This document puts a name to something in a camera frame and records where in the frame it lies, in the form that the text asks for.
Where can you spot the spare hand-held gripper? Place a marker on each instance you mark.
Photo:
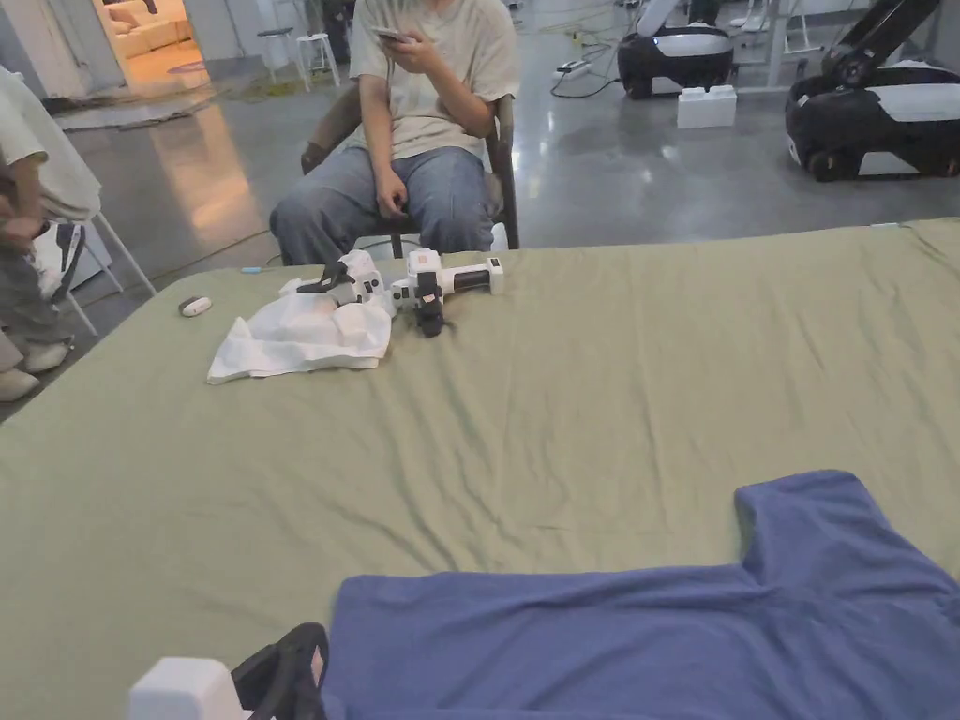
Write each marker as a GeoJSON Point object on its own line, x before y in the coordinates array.
{"type": "Point", "coordinates": [442, 289]}
{"type": "Point", "coordinates": [352, 283]}

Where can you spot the black and white robot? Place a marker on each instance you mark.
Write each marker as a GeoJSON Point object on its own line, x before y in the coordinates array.
{"type": "Point", "coordinates": [877, 112]}
{"type": "Point", "coordinates": [675, 52]}

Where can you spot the pale sofa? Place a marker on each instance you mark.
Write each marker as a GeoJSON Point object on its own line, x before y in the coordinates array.
{"type": "Point", "coordinates": [150, 34]}

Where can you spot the white crumpled cloth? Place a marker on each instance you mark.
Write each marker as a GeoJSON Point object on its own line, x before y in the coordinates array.
{"type": "Point", "coordinates": [300, 337]}

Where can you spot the small grey white case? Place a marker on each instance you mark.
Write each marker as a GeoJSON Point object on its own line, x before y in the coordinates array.
{"type": "Point", "coordinates": [195, 306]}

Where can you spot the white power strip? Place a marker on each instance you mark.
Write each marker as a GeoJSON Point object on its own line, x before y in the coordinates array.
{"type": "Point", "coordinates": [574, 67]}

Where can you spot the dark blue shirt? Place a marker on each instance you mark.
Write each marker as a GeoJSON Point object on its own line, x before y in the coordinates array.
{"type": "Point", "coordinates": [645, 645]}

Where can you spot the bed with pale green sheet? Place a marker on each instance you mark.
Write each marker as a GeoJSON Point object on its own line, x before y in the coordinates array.
{"type": "Point", "coordinates": [570, 390]}

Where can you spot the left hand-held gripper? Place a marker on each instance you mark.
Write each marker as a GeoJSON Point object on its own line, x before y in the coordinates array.
{"type": "Point", "coordinates": [184, 694]}

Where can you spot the white foam block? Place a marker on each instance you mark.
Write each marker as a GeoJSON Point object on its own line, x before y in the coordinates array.
{"type": "Point", "coordinates": [706, 109]}

